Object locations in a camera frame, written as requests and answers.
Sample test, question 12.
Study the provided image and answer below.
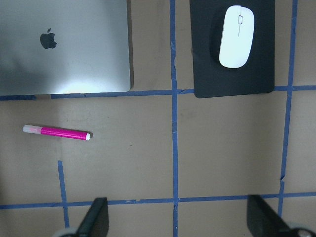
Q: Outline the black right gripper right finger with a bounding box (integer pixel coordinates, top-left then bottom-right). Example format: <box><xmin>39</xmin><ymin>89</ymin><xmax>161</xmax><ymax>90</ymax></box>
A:
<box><xmin>246</xmin><ymin>195</ymin><xmax>295</xmax><ymax>237</ymax></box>

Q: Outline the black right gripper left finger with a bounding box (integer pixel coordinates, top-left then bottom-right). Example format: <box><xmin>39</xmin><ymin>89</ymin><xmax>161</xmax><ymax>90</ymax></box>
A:
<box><xmin>77</xmin><ymin>197</ymin><xmax>109</xmax><ymax>237</ymax></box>

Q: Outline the silver laptop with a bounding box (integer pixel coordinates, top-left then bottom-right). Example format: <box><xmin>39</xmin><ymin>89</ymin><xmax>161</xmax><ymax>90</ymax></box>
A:
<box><xmin>0</xmin><ymin>0</ymin><xmax>131</xmax><ymax>96</ymax></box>

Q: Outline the black mousepad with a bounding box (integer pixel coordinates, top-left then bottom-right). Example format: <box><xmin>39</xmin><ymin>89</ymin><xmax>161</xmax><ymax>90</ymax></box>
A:
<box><xmin>190</xmin><ymin>0</ymin><xmax>275</xmax><ymax>98</ymax></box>

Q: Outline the white computer mouse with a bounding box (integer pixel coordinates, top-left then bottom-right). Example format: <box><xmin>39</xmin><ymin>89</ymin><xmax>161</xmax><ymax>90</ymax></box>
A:
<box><xmin>219</xmin><ymin>5</ymin><xmax>255</xmax><ymax>69</ymax></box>

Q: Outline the pink highlighter pen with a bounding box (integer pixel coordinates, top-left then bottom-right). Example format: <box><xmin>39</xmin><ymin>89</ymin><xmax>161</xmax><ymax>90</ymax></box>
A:
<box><xmin>22</xmin><ymin>125</ymin><xmax>91</xmax><ymax>141</ymax></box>

